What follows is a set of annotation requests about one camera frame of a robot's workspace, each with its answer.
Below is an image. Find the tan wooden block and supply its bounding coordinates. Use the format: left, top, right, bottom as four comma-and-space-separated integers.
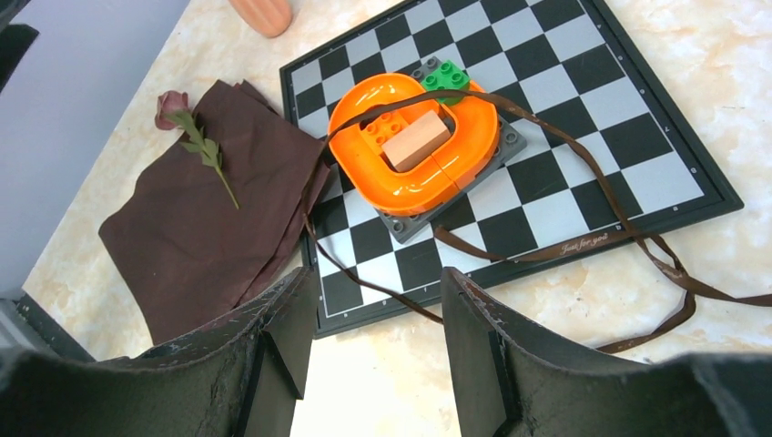
382, 111, 452, 173

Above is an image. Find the maroon wrapping paper sheet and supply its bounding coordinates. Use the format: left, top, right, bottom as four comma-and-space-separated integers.
98, 81, 330, 344

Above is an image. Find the black white chessboard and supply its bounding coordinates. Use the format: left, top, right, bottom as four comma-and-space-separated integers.
280, 1, 743, 337

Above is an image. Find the peach ribbed vase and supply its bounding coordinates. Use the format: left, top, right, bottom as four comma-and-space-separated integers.
229, 0, 293, 38

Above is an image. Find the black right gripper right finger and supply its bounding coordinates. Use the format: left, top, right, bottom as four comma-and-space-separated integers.
440, 268, 771, 436

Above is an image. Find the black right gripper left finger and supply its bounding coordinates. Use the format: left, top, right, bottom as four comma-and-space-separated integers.
1, 268, 318, 436

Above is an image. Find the orange toy ring piece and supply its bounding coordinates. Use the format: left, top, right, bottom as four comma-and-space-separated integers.
327, 73, 501, 219

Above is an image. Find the green toy brick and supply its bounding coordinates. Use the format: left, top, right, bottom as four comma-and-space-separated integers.
420, 57, 471, 91

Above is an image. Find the aluminium frame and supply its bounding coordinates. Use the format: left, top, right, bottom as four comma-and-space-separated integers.
1, 292, 95, 362

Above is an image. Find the grey toy baseplate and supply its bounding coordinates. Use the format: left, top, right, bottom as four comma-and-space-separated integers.
349, 64, 524, 221

